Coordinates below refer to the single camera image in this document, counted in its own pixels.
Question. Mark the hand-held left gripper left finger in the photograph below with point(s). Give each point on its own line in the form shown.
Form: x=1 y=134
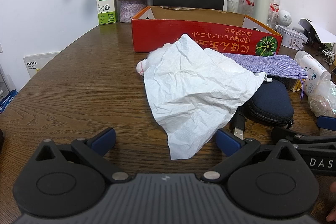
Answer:
x=103 y=141

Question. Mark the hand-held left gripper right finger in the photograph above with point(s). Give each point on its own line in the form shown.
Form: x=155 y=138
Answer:
x=229 y=142

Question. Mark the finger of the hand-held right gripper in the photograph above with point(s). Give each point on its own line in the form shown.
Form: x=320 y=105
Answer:
x=282 y=133
x=326 y=123

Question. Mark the navy zip case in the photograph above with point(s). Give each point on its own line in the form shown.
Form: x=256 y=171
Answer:
x=270 y=103

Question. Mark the white tissue paper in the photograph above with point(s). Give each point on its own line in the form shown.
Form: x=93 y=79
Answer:
x=194 y=92

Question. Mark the white plush toy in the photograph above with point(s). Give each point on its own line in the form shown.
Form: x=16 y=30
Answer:
x=149 y=61

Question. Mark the red cardboard box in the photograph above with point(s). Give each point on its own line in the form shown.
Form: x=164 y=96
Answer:
x=162 y=35

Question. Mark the wooden desktop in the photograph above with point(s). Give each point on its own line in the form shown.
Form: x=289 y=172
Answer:
x=78 y=87

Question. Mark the person's right hand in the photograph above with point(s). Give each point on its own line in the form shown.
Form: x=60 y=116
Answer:
x=332 y=213

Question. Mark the iridescent plastic bag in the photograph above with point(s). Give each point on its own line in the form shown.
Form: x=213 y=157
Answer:
x=324 y=100

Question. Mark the white bottle with cloud print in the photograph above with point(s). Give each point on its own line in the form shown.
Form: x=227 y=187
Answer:
x=312 y=70

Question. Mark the white board with label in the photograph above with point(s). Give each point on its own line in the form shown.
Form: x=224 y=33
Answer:
x=39 y=62

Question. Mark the blue and white box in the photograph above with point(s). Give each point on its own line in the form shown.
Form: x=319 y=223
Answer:
x=6 y=102

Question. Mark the white round speaker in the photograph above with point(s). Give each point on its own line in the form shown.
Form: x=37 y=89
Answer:
x=284 y=18

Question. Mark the white thermos flask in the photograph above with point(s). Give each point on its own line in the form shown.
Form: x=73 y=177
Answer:
x=262 y=1

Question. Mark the clear drinking glass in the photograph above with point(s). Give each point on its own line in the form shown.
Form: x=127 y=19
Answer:
x=233 y=6

